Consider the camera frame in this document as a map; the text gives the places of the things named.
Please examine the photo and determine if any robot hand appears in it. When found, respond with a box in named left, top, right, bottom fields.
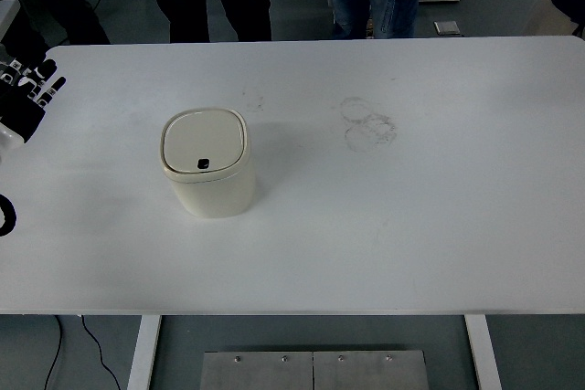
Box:
left=0, top=41, right=68, bottom=150

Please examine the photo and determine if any white side table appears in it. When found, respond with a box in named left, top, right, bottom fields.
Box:
left=0, top=0, right=21, bottom=42

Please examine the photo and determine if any white table leg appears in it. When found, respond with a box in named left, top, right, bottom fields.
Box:
left=126, top=315, right=163, bottom=390
left=464, top=315, right=505, bottom=390

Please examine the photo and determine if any cream lidded trash bin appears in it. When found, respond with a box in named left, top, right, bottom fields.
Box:
left=159, top=107, right=257, bottom=220

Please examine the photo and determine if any black floor cable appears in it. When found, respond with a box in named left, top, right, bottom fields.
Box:
left=43, top=315, right=64, bottom=390
left=80, top=315, right=122, bottom=390

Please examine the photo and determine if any grey metal plate with screws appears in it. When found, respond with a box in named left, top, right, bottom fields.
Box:
left=313, top=349, right=431, bottom=390
left=199, top=350, right=314, bottom=390

